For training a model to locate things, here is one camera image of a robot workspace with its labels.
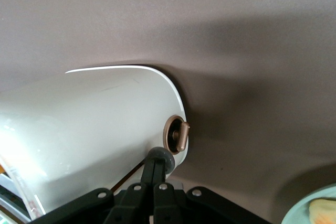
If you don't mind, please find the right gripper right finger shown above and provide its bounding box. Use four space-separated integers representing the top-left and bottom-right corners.
153 158 177 224

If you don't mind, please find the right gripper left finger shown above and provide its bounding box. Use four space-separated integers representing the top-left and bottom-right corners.
103 155 156 224

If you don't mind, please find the grey toaster lever knob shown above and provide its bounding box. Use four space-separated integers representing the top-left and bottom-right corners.
148 146 176 174

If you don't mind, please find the white two-slot toaster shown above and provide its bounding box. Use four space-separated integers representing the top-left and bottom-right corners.
0 64 191 222

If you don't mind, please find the copper toaster dial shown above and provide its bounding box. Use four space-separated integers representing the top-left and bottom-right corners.
162 114 191 155

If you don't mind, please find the pale green plate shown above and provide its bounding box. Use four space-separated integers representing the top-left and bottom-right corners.
280 184 336 224

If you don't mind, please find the triangular orange pastry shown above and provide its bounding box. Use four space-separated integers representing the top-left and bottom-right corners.
308 197 336 224

